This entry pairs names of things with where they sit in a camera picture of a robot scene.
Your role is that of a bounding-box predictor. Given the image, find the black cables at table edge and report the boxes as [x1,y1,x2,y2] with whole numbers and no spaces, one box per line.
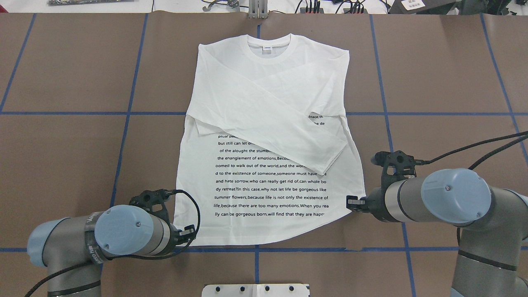
[295,0,391,14]

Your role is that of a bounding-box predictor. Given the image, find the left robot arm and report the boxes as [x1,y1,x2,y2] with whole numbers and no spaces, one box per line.
[25,205,199,297]

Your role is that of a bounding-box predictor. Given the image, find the black braided cable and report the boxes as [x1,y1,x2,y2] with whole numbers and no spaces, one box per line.
[25,189,201,297]
[412,131,528,170]

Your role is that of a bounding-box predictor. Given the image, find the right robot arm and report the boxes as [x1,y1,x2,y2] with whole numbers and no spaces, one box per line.
[346,168,528,297]

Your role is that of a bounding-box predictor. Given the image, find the grey aluminium frame post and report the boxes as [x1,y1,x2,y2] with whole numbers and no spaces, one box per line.
[248,0,269,19]

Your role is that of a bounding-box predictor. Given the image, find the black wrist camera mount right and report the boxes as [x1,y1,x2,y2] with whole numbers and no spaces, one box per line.
[371,151,417,189]

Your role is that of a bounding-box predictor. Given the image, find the black braided left cable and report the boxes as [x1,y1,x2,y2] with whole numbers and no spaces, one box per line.
[25,189,201,297]

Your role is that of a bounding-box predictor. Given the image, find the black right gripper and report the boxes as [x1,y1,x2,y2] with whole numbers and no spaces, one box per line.
[346,187,390,222]

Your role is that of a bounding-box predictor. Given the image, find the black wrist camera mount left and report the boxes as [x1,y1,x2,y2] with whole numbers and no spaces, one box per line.
[128,189,175,224]

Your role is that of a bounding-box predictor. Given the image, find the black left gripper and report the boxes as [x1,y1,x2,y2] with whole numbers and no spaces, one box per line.
[167,224,196,252]

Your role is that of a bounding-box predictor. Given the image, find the white long-sleeve printed shirt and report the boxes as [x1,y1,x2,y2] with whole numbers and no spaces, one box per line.
[174,34,366,246]

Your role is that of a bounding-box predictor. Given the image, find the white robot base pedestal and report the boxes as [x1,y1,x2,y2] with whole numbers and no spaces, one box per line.
[201,283,311,297]

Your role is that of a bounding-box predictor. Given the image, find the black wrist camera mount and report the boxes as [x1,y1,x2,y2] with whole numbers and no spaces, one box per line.
[371,151,417,189]
[128,189,175,224]

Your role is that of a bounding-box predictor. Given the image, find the black braided right cable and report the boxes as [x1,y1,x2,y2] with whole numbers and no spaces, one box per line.
[412,131,528,170]

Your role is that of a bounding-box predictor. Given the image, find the dark device with label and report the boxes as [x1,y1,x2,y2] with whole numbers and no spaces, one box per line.
[388,0,462,15]

